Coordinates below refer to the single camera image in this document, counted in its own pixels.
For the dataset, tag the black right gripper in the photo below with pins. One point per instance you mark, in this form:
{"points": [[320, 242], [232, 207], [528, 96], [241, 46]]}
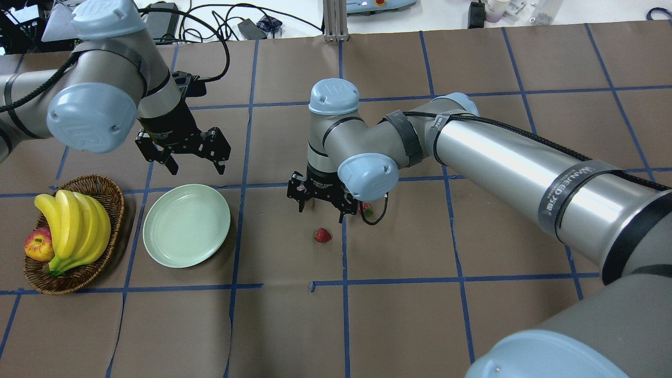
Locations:
{"points": [[321, 184]]}

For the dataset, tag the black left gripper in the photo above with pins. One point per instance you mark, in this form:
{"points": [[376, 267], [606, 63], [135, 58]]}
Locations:
{"points": [[169, 123]]}

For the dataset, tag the red strawberry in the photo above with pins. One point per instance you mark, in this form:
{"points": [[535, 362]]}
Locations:
{"points": [[366, 209], [322, 235]]}

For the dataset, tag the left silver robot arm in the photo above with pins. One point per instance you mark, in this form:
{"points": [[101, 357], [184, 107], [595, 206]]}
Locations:
{"points": [[114, 77]]}

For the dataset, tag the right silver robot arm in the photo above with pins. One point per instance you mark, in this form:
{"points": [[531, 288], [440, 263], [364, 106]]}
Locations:
{"points": [[618, 221]]}

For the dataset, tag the light green plate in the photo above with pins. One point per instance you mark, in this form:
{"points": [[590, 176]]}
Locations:
{"points": [[186, 226]]}

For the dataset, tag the yellow banana bunch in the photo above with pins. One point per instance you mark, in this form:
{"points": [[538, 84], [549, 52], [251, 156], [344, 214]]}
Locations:
{"points": [[80, 229]]}

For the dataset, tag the brown wicker basket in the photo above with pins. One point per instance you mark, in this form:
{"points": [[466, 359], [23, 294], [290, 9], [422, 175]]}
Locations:
{"points": [[110, 196]]}

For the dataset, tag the red apple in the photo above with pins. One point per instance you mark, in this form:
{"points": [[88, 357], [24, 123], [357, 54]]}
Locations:
{"points": [[39, 245]]}

